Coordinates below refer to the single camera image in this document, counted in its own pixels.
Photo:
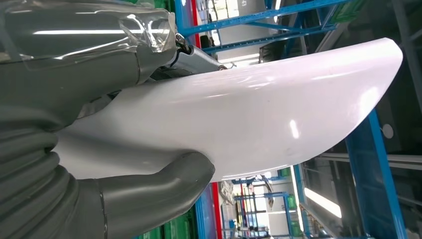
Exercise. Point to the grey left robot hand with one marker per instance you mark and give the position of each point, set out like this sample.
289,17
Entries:
82,89

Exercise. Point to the blue metal shelf rack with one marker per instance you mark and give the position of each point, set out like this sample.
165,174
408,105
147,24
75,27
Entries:
376,184
260,195

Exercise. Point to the green plastic crate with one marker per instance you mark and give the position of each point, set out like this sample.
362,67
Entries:
178,227

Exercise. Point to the clear plastic cover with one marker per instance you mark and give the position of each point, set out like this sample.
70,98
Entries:
82,33

